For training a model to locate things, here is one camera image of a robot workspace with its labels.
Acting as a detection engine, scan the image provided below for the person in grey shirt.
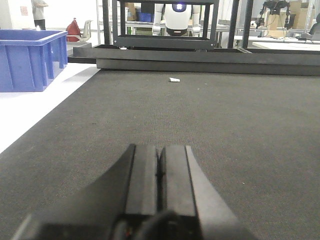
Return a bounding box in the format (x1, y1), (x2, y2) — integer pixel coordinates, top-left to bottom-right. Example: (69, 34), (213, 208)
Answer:
(31, 0), (49, 30)

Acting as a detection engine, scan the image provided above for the blue plastic crate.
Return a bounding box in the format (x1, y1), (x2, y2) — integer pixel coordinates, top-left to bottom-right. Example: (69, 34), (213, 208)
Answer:
(0, 29), (68, 93)

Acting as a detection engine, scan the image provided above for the white paper scrap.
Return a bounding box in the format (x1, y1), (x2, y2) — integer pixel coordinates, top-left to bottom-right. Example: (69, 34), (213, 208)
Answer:
(169, 77), (181, 83)

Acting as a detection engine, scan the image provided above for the white humanoid robot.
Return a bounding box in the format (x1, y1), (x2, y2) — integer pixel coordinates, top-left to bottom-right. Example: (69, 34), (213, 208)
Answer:
(152, 3), (201, 37)

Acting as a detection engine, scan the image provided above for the black flat tray stack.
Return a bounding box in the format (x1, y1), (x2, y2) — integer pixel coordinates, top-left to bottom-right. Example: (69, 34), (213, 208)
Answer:
(68, 45), (320, 77)

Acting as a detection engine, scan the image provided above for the black textured table mat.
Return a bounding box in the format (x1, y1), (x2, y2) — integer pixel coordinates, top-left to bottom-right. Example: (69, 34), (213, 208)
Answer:
(0, 70), (320, 240)

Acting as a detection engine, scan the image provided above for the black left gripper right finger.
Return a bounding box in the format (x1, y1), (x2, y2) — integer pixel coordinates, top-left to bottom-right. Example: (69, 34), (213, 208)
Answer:
(160, 145), (256, 240)

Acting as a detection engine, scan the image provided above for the red bag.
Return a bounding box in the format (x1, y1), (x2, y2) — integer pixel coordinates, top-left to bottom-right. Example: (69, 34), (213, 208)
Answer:
(66, 18), (81, 42)

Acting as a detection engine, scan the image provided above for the black metal frame rack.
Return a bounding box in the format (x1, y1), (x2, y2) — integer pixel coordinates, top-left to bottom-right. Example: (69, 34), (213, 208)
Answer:
(101, 0), (255, 50)

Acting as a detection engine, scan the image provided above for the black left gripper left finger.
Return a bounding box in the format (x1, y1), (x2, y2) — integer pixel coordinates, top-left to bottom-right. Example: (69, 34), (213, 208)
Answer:
(13, 144), (158, 240)

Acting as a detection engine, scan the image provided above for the white chair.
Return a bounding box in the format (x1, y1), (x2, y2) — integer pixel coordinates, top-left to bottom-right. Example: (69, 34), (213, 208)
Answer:
(79, 20), (92, 42)

